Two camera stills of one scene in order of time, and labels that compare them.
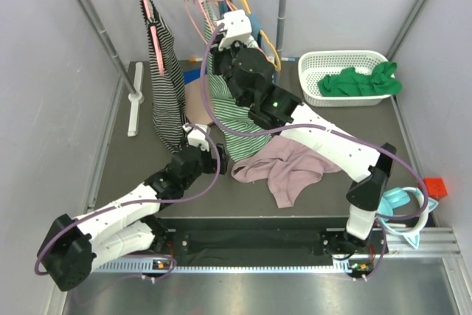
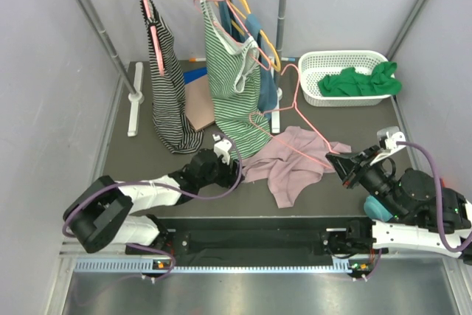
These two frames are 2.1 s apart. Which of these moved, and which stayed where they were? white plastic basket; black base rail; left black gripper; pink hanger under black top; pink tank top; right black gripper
Moved: left black gripper; right black gripper
Stayed: pink hanger under black top; black base rail; pink tank top; white plastic basket
